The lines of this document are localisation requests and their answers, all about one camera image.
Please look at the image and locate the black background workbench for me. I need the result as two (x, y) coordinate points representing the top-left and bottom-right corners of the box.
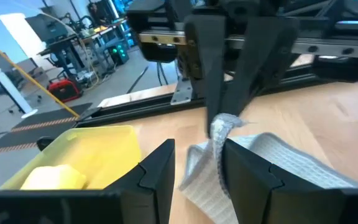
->
(37, 17), (133, 78)

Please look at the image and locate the yellow translucent plastic bin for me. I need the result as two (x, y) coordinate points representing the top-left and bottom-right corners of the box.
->
(0, 125), (142, 190)

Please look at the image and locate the red black equipment case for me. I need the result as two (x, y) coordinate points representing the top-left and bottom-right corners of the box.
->
(47, 77), (84, 103)

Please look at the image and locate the grey microfiber towel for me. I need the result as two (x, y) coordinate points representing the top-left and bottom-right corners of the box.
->
(178, 113), (358, 224)

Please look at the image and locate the yellow cable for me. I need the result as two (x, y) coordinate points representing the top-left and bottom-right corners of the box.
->
(0, 34), (80, 119)

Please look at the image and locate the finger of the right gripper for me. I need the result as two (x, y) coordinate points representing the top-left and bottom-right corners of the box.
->
(185, 14), (226, 138)
(221, 17), (300, 118)

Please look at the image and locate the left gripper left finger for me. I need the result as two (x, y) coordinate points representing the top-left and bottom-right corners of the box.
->
(0, 139), (176, 224)

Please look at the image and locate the white post round base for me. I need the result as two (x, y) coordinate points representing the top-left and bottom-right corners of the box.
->
(0, 67), (39, 119)

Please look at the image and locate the small dark monitor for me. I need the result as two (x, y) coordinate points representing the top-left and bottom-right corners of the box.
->
(25, 14), (70, 45)

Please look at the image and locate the grey metal base plate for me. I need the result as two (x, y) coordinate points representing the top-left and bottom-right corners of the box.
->
(170, 79), (194, 106)

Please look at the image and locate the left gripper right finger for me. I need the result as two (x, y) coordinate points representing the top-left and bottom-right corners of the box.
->
(222, 139), (358, 224)

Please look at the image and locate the yellow microfiber towel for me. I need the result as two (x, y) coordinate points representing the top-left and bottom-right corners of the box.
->
(20, 164), (87, 190)

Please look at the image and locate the large black orange-striped mat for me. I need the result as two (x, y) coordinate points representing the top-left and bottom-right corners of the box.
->
(0, 102), (102, 156)

